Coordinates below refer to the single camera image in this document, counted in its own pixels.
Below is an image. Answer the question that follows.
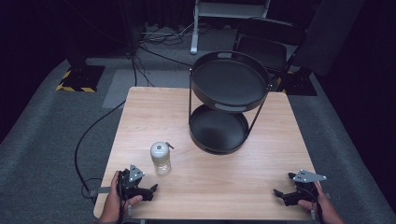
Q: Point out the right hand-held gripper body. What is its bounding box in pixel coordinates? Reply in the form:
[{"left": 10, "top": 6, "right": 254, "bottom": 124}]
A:
[{"left": 291, "top": 169, "right": 328, "bottom": 207}]

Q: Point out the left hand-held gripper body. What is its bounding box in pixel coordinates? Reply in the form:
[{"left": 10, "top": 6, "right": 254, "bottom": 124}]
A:
[{"left": 119, "top": 163, "right": 150, "bottom": 202}]

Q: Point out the clear bottle with white cap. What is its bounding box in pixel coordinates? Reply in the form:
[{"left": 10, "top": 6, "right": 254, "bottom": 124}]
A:
[{"left": 149, "top": 141, "right": 175, "bottom": 177}]

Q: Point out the black two-tier round rack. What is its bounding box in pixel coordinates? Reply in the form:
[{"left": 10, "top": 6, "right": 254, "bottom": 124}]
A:
[{"left": 188, "top": 49, "right": 273, "bottom": 156}]

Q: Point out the person's right hand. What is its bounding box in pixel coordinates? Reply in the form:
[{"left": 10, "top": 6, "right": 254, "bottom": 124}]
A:
[{"left": 297, "top": 181, "right": 346, "bottom": 224}]

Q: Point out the person's left hand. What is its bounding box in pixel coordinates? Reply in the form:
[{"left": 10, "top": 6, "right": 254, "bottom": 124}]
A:
[{"left": 98, "top": 170, "right": 144, "bottom": 224}]

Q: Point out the grey floor mat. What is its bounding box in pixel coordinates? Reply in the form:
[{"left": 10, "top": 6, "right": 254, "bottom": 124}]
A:
[{"left": 102, "top": 68, "right": 191, "bottom": 109}]

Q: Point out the black stand base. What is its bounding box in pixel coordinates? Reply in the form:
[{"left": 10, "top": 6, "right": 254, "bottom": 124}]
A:
[{"left": 276, "top": 68, "right": 318, "bottom": 97}]

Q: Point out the black base with yellow stripes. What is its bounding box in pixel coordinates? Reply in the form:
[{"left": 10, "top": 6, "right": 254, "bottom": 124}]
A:
[{"left": 55, "top": 64, "right": 106, "bottom": 93}]

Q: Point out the black folding chair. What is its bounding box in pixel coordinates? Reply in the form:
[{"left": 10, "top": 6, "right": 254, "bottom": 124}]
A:
[{"left": 233, "top": 17, "right": 308, "bottom": 91}]

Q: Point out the dark grey panel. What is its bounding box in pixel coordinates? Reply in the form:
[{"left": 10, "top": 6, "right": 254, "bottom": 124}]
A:
[{"left": 292, "top": 0, "right": 367, "bottom": 77}]

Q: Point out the white metal stand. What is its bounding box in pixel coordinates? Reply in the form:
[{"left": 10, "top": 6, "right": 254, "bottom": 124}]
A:
[{"left": 189, "top": 0, "right": 272, "bottom": 56}]

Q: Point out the right hand-held gripper cable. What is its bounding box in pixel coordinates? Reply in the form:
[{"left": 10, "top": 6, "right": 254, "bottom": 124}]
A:
[{"left": 299, "top": 186, "right": 325, "bottom": 224}]

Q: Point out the long black floor cable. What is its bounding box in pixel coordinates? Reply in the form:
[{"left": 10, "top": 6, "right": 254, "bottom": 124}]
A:
[{"left": 73, "top": 54, "right": 138, "bottom": 200}]

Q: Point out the bundle of floor cables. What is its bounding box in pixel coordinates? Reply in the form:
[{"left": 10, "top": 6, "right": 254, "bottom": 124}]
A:
[{"left": 139, "top": 21, "right": 195, "bottom": 47}]

